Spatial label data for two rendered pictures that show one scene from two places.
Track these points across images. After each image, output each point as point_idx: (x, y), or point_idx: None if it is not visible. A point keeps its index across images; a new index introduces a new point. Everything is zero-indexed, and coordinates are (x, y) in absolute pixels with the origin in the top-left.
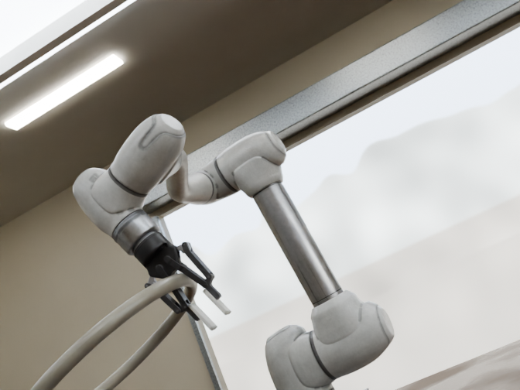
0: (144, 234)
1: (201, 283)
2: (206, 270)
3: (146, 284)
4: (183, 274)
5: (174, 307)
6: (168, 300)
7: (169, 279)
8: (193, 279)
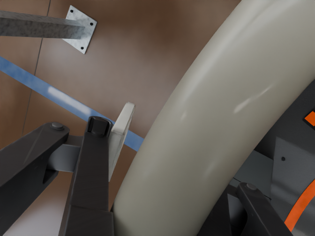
0: None
1: (99, 142)
2: (32, 133)
3: None
4: (113, 207)
5: (256, 199)
6: (271, 226)
7: (213, 40)
8: (106, 164)
